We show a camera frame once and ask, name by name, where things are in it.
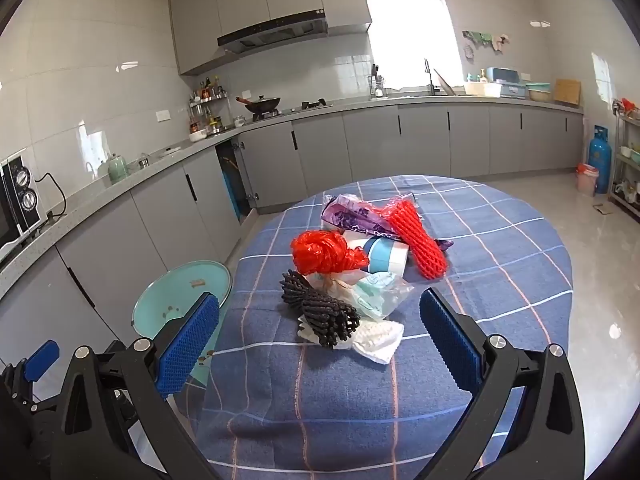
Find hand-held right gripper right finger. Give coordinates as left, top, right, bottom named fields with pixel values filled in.
left=415, top=287, right=586, bottom=480

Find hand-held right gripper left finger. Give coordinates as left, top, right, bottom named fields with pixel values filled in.
left=50, top=291, right=226, bottom=480

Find teal trash bin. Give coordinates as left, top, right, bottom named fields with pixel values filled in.
left=131, top=260, right=234, bottom=391

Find white foam net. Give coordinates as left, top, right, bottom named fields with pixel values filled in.
left=297, top=316, right=405, bottom=365

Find clear plastic bag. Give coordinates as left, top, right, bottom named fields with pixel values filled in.
left=305, top=269, right=416, bottom=322

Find red foam net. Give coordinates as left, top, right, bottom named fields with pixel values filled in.
left=380, top=195, right=449, bottom=281

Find black foam net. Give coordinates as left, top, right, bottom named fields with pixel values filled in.
left=280, top=269, right=362, bottom=350

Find red plastic bag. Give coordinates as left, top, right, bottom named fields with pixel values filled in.
left=291, top=230, right=371, bottom=276

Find purple packaging bag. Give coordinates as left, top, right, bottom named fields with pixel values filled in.
left=321, top=192, right=456, bottom=253

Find pink trash bin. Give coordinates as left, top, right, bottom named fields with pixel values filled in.
left=576, top=162, right=599, bottom=196

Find blue plaid tablecloth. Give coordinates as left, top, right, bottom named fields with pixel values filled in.
left=182, top=175, right=573, bottom=480

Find blue gas cylinder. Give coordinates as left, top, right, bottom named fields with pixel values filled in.
left=221, top=167, right=242, bottom=217
left=588, top=125, right=610, bottom=195

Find black silver microwave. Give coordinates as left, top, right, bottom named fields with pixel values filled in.
left=0, top=149, right=42, bottom=261

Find teal kettle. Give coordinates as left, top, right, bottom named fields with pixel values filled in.
left=102, top=152, right=130, bottom=184

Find grey kitchen counter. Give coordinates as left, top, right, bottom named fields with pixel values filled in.
left=0, top=94, right=585, bottom=301

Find metal spice rack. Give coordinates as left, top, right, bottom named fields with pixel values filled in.
left=188, top=76, right=230, bottom=136

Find black wok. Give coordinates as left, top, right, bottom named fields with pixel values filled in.
left=236, top=94, right=282, bottom=115

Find metal storage shelf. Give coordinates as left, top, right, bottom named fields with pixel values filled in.
left=609, top=97, right=640, bottom=218

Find white dish basin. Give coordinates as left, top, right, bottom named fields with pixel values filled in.
left=464, top=81, right=502, bottom=98

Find gas stove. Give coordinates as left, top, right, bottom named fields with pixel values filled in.
left=250, top=100, right=333, bottom=122

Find leaning metal tray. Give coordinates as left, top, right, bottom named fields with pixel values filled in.
left=433, top=68, right=458, bottom=97

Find blue bread box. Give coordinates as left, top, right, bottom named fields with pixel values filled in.
left=486, top=67, right=532, bottom=99

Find wooden cutting board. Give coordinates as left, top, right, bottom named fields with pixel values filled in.
left=554, top=79, right=582, bottom=107

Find bright window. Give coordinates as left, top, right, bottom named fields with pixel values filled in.
left=364, top=0, right=463, bottom=92

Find hanging cloths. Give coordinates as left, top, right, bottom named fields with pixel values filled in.
left=462, top=30, right=511, bottom=63

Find black range hood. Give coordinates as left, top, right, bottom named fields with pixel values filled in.
left=216, top=10, right=329, bottom=56

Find grey upper cabinets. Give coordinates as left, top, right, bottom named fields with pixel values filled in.
left=168, top=0, right=373, bottom=77

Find black power cable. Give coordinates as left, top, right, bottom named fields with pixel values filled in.
left=31, top=172, right=69, bottom=226

